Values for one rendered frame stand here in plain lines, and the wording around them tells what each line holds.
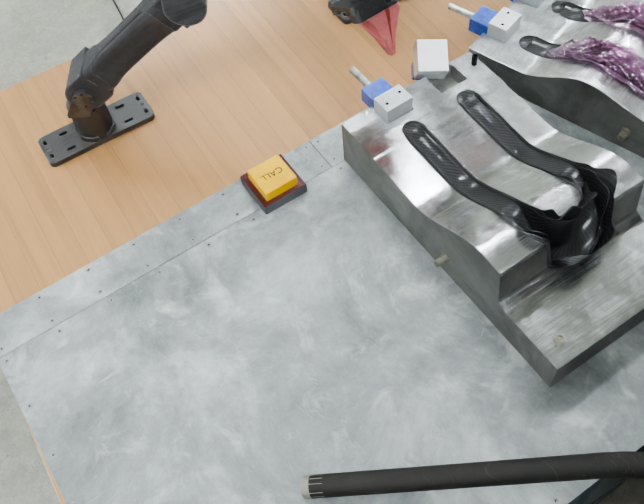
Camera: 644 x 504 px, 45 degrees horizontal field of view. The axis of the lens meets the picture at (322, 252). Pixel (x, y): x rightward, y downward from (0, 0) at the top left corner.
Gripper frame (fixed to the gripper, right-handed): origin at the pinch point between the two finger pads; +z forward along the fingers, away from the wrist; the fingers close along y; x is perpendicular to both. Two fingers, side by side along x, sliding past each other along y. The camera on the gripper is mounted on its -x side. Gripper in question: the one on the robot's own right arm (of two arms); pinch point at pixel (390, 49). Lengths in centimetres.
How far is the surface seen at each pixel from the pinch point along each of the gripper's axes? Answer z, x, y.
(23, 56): 1, 189, -34
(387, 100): 8.2, 3.9, -1.5
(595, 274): 34.2, -27.0, 3.8
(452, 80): 12.8, 7.5, 12.6
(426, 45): 5.1, 7.3, 10.1
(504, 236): 22.6, -23.1, -5.5
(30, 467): 69, 75, -91
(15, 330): 13, 15, -67
